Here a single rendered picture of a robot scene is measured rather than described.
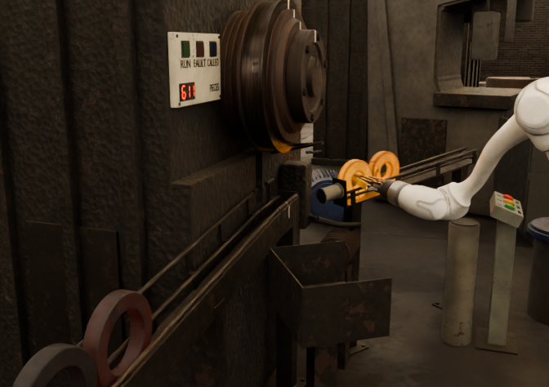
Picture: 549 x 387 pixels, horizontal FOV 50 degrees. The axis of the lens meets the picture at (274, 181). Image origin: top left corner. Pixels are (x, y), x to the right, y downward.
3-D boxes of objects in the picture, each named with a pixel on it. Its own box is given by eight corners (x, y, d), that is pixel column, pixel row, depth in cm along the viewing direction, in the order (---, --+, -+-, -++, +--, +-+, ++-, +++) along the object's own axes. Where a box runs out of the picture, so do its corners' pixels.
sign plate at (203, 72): (170, 107, 144) (167, 32, 140) (214, 99, 168) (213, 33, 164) (178, 108, 144) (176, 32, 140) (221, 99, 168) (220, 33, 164)
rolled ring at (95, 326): (148, 274, 114) (133, 272, 115) (90, 324, 98) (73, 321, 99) (157, 355, 120) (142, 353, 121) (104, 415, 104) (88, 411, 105)
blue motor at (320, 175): (305, 228, 400) (305, 179, 392) (300, 206, 456) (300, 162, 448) (350, 228, 401) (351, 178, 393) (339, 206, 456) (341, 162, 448)
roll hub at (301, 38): (285, 128, 171) (285, 28, 164) (311, 117, 196) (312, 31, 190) (304, 129, 169) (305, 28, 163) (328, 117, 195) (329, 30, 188)
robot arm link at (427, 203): (392, 210, 204) (416, 212, 213) (427, 224, 192) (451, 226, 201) (401, 180, 203) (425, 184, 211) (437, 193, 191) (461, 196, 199)
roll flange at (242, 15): (208, 162, 171) (204, -8, 160) (264, 138, 214) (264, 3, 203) (240, 164, 167) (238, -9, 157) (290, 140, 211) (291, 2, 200)
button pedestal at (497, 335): (475, 352, 238) (488, 204, 225) (475, 326, 260) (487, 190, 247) (517, 358, 233) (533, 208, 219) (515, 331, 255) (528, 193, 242)
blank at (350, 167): (336, 163, 222) (341, 165, 219) (365, 155, 230) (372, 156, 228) (338, 202, 226) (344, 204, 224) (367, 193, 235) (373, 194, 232)
